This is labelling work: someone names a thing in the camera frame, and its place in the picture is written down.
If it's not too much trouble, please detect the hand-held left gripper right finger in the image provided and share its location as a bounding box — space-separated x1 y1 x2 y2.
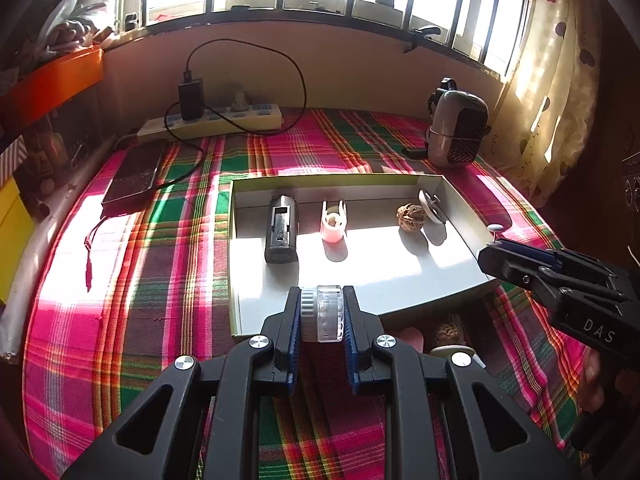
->
341 285 583 480

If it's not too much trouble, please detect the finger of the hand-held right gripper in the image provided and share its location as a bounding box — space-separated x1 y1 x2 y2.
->
477 246 626 307
492 239 626 289

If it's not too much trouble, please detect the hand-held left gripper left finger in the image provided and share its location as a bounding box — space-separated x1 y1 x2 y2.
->
60 285 303 480

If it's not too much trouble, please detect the clear cylinder with grey ring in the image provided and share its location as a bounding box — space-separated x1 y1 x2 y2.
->
299 284 346 345

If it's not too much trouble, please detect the pink roller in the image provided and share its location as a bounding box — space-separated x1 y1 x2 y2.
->
395 327 426 356

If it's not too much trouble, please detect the white cardboard box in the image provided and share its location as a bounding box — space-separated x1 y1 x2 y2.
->
229 174 501 338

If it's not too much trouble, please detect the small brown walnut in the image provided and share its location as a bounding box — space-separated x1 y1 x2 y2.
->
434 321 468 348

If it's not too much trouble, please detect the black rectangular battery device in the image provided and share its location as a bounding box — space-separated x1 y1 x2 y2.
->
264 194 300 265

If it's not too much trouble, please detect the grey white knob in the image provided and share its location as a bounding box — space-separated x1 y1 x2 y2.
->
417 189 448 225

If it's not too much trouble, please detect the pink clip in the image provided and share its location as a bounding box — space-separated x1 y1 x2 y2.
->
320 200 348 243

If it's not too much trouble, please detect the large brown walnut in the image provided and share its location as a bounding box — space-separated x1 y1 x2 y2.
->
396 203 427 233

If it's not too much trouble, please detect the person's right hand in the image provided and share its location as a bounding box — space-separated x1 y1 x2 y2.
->
581 349 640 413

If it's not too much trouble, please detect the dark carton with circles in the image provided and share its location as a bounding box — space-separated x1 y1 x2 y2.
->
620 150 640 211

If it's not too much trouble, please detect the beige portable heater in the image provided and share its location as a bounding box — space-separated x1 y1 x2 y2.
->
426 77 490 168

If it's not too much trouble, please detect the pink green plaid blanket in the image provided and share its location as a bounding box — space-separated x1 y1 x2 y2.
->
22 107 596 480

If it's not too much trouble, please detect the cream patterned curtain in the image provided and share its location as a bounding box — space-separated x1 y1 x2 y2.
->
495 0 606 206

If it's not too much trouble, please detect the pale yellow power strip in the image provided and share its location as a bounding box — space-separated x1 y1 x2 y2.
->
137 103 283 141

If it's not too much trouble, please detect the black phone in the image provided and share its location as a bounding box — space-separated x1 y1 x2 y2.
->
101 141 169 206

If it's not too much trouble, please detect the black charger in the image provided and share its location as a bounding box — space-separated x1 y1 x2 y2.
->
178 78 206 122

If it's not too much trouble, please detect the yellow box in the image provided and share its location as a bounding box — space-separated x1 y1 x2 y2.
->
0 177 36 306

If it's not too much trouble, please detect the striped box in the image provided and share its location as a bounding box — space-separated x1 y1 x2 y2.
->
0 135 28 181

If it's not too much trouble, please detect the pile of plastic bags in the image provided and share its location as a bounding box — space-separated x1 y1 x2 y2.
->
37 0 118 56

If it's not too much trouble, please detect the red wrist strap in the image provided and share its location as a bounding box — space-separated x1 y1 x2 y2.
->
82 205 108 293

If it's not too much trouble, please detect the black charger cable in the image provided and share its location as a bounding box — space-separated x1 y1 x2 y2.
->
116 39 307 171

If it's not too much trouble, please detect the black window handle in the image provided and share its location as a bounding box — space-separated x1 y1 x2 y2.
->
402 25 443 53

